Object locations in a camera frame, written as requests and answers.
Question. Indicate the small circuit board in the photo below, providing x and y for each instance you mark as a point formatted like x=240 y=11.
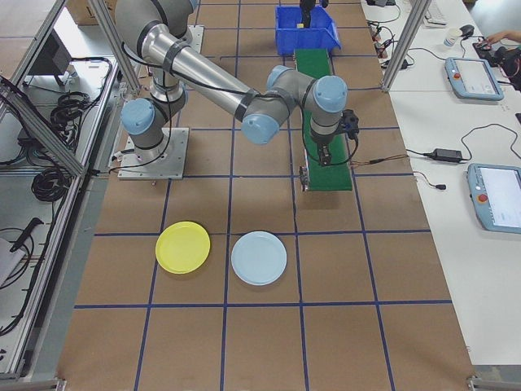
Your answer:
x=378 y=34
x=383 y=51

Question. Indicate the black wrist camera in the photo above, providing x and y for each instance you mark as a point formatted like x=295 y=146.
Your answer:
x=350 y=122

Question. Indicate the aluminium extrusion bar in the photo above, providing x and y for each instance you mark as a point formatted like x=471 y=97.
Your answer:
x=494 y=383
x=28 y=385

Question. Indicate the bare person forearm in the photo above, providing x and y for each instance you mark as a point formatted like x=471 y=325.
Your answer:
x=515 y=35

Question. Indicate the yellow plastic plate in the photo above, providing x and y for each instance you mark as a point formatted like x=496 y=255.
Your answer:
x=183 y=247

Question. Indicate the black control device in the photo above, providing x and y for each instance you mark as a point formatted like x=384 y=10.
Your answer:
x=498 y=55

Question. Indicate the small equipment box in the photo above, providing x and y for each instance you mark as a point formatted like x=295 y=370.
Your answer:
x=51 y=57

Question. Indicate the green conveyor belt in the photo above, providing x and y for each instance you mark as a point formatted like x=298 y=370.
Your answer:
x=329 y=179

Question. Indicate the dark computer mouse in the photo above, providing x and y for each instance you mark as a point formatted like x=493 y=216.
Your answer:
x=467 y=29

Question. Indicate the black power adapter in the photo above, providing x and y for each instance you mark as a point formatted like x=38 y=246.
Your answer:
x=404 y=64
x=445 y=154

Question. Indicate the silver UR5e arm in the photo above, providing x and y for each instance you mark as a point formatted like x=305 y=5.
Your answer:
x=203 y=69

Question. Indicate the dark bag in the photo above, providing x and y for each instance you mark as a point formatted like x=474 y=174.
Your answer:
x=515 y=69

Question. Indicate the light blue plastic plate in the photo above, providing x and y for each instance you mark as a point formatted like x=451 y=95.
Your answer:
x=259 y=257

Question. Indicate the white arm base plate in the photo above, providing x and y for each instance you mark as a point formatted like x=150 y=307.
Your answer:
x=197 y=40
x=175 y=163

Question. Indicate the brown cardboard box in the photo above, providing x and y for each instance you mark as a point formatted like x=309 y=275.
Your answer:
x=81 y=10

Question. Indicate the light blue teach pendant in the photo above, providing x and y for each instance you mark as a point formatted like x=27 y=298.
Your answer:
x=474 y=79
x=496 y=195

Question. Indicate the blue plastic storage bin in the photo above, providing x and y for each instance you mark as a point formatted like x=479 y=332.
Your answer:
x=309 y=40

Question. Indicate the bare person hand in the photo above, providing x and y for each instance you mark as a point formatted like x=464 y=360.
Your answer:
x=498 y=36

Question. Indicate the V-shaped metal bar frame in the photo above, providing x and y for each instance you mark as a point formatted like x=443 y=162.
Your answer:
x=45 y=130

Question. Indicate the aluminium extrusion post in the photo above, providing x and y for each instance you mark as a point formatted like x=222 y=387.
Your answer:
x=127 y=75
x=401 y=49

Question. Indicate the white keyboard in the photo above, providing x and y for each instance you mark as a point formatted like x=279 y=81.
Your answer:
x=436 y=14

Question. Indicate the white paper cup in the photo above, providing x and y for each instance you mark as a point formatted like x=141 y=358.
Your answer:
x=450 y=38

